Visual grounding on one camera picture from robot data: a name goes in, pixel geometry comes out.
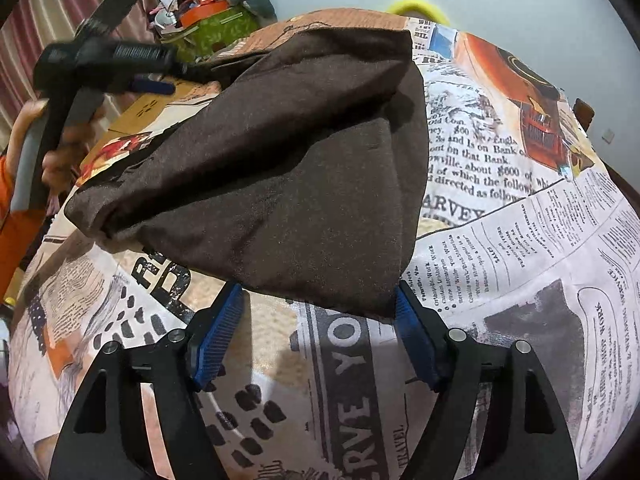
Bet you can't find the striped maroon curtain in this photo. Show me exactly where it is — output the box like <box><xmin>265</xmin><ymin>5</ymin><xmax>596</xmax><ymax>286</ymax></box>
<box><xmin>0</xmin><ymin>0</ymin><xmax>171</xmax><ymax>131</ymax></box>

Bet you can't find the person's left hand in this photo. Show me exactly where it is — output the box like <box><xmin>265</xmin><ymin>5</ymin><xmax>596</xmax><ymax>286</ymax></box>
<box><xmin>11</xmin><ymin>97</ymin><xmax>108</xmax><ymax>193</ymax></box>

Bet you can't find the brown wooden chair part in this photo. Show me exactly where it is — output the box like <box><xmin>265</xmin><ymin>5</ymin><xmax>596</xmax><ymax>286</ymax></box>
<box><xmin>572</xmin><ymin>97</ymin><xmax>594</xmax><ymax>133</ymax></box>

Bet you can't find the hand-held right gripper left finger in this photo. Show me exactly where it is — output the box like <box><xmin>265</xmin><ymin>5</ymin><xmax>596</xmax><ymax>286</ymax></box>
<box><xmin>47</xmin><ymin>280</ymin><xmax>246</xmax><ymax>480</ymax></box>

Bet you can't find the yellow round object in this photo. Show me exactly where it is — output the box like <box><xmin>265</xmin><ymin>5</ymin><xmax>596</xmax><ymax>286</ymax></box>
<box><xmin>387</xmin><ymin>0</ymin><xmax>451</xmax><ymax>24</ymax></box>

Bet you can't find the person's left forearm orange sleeve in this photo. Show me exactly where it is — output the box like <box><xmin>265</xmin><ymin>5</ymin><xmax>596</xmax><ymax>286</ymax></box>
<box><xmin>0</xmin><ymin>145</ymin><xmax>48</xmax><ymax>298</ymax></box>

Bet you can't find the brown garment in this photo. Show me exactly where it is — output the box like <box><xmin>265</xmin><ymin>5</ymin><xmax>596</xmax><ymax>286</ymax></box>
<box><xmin>65</xmin><ymin>27</ymin><xmax>431</xmax><ymax>318</ymax></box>

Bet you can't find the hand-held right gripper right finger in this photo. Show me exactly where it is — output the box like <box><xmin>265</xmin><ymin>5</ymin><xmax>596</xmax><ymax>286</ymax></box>
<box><xmin>392</xmin><ymin>280</ymin><xmax>593</xmax><ymax>480</ymax></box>

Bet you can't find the flat cardboard box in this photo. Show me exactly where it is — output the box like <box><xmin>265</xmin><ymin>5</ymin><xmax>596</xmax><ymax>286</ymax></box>
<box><xmin>77</xmin><ymin>77</ymin><xmax>223</xmax><ymax>176</ymax></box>

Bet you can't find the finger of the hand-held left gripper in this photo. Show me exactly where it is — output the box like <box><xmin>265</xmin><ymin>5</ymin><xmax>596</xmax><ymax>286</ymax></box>
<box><xmin>172</xmin><ymin>57</ymin><xmax>223</xmax><ymax>86</ymax></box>
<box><xmin>129</xmin><ymin>74</ymin><xmax>177</xmax><ymax>97</ymax></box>

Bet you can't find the newspaper print blanket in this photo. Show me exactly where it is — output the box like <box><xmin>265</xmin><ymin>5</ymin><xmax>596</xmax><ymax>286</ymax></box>
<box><xmin>7</xmin><ymin>7</ymin><xmax>640</xmax><ymax>480</ymax></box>

